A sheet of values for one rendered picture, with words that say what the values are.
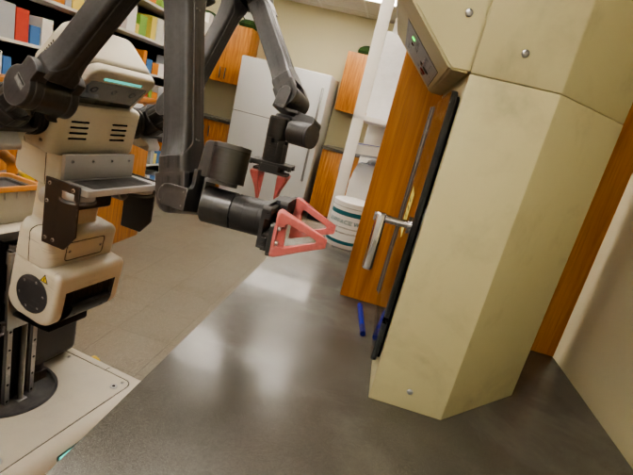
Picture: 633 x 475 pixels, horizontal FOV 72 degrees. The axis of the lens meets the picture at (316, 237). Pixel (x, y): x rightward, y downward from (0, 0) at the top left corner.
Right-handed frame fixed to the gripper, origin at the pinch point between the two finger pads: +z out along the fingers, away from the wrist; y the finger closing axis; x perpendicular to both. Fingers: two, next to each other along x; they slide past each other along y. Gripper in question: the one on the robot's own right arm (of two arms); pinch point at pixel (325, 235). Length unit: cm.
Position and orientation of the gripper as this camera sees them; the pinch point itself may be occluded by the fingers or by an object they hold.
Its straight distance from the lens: 66.7
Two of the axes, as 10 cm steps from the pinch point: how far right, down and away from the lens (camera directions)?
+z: 9.6, 2.5, -1.1
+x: -2.2, 9.4, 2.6
